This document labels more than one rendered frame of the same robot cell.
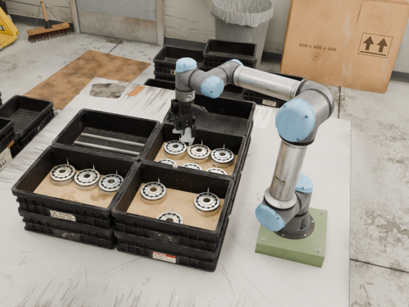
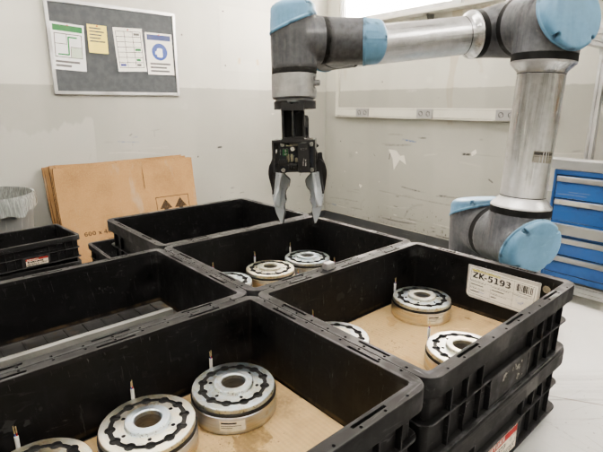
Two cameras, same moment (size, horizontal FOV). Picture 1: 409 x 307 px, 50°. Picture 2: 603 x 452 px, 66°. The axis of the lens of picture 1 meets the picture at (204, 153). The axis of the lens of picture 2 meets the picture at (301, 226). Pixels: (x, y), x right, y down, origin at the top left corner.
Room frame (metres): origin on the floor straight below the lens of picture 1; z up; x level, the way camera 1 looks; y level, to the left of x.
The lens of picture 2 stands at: (0.96, 0.73, 1.20)
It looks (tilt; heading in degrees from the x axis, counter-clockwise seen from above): 15 degrees down; 306
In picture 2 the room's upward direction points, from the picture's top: straight up
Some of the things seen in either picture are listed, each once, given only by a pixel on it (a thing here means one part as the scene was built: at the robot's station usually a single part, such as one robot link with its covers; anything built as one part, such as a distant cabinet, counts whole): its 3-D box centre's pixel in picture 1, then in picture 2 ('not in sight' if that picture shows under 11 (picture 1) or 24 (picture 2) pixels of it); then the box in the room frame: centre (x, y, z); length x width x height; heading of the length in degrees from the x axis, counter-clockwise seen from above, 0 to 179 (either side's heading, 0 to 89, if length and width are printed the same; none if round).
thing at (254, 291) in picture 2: (195, 149); (290, 249); (1.49, 0.04, 0.92); 0.40 x 0.30 x 0.02; 78
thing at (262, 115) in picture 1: (241, 112); not in sight; (2.13, -0.21, 0.70); 0.33 x 0.23 x 0.01; 76
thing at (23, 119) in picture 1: (22, 134); not in sight; (2.35, 1.22, 0.31); 0.40 x 0.30 x 0.34; 166
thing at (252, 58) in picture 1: (228, 75); (30, 283); (3.20, -0.17, 0.37); 0.42 x 0.34 x 0.46; 76
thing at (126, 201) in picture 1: (174, 206); (417, 325); (1.19, 0.10, 0.87); 0.40 x 0.30 x 0.11; 78
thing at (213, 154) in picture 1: (222, 155); (307, 257); (1.53, -0.08, 0.86); 0.10 x 0.10 x 0.01
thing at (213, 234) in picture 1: (174, 196); (420, 294); (1.19, 0.10, 0.92); 0.40 x 0.30 x 0.02; 78
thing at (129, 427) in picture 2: (86, 176); (147, 420); (1.35, 0.48, 0.86); 0.05 x 0.05 x 0.01
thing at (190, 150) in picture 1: (198, 151); (270, 268); (1.55, 0.03, 0.86); 0.10 x 0.10 x 0.01
